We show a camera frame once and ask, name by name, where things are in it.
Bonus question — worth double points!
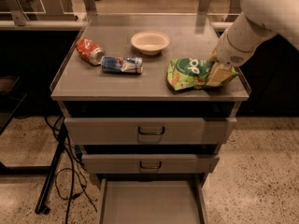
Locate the green rice chip bag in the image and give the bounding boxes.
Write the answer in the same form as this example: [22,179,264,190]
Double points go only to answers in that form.
[167,58,238,91]

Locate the bottom drawer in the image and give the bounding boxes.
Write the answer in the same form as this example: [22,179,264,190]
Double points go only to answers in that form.
[95,175,208,224]

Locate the red soda can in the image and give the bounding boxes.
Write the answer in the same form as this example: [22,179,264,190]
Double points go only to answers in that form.
[76,38,106,66]

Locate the blue energy drink can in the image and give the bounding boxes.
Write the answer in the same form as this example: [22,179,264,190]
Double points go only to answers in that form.
[101,56,143,74]

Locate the black table leg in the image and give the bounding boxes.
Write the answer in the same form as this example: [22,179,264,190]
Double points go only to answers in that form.
[35,124,67,215]

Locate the drawer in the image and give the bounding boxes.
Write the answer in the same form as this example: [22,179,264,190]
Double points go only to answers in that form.
[82,145,219,175]
[95,175,208,224]
[64,101,237,146]

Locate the top drawer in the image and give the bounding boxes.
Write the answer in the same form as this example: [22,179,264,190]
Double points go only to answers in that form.
[64,101,237,146]

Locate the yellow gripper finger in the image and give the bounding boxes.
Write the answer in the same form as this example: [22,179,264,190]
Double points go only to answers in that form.
[206,63,234,87]
[208,46,218,62]

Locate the black floor cables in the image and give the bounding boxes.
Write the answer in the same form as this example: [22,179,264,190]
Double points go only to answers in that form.
[43,115,98,224]

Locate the background grey cabinet left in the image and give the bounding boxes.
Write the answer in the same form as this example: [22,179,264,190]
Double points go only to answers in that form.
[0,0,77,21]

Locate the dark side table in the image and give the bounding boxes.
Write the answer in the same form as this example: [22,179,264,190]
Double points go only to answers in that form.
[0,76,26,134]

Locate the grey drawer cabinet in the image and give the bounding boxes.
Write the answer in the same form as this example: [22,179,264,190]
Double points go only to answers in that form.
[51,15,249,180]

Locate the middle drawer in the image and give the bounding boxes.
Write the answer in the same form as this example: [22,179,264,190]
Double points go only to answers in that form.
[82,145,219,175]

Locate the white horizontal rail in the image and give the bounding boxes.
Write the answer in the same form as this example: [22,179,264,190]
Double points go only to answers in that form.
[0,20,235,32]

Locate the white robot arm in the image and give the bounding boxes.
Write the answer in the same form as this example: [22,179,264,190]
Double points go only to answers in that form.
[207,0,299,87]

